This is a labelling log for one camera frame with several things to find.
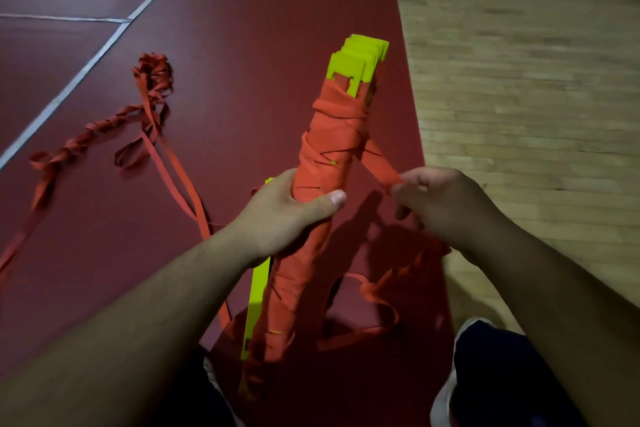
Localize person's left hand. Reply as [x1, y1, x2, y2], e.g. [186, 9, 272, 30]
[226, 168, 348, 268]

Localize person's right hand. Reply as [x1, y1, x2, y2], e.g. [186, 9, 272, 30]
[390, 166, 507, 265]

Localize orange strap wound round bundle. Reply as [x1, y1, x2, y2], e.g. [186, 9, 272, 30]
[238, 75, 453, 400]

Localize bundle of yellow ladder rungs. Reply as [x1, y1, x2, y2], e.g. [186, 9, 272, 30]
[240, 34, 390, 361]

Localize person's left forearm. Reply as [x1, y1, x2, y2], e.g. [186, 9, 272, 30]
[0, 224, 266, 427]

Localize person's right forearm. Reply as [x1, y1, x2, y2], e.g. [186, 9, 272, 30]
[462, 219, 640, 427]

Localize person's right shoe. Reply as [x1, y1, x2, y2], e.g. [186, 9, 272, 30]
[430, 317, 590, 427]

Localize person's shoe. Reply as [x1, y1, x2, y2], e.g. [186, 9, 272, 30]
[150, 346, 247, 427]
[430, 317, 590, 427]

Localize person's left shoe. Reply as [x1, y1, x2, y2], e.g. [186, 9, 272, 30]
[150, 346, 247, 427]

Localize tangled orange strap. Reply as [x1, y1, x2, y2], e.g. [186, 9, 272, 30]
[0, 52, 234, 330]

